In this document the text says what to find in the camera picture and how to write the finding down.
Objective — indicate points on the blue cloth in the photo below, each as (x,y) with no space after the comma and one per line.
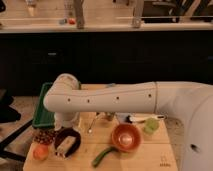
(123,117)

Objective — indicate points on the green plastic tray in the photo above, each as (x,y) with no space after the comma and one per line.
(42,117)

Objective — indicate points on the orange pan green handle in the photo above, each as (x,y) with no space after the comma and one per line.
(124,138)

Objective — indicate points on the bunch of brown grapes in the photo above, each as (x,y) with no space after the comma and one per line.
(45,137)

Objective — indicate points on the orange fruit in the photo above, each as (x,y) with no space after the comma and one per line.
(41,152)

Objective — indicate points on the dark brown bowl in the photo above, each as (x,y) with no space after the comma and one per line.
(62,135)

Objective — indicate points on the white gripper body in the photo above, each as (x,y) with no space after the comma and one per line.
(70,120)

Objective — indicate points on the blue sponge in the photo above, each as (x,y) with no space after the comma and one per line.
(110,85)

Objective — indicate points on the light green cup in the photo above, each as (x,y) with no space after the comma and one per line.
(151,125)

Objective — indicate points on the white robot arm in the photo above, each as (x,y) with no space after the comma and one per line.
(190,102)

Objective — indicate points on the metal spoon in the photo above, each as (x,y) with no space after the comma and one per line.
(93,122)

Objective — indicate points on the small metal cup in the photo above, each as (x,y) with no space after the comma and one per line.
(109,116)

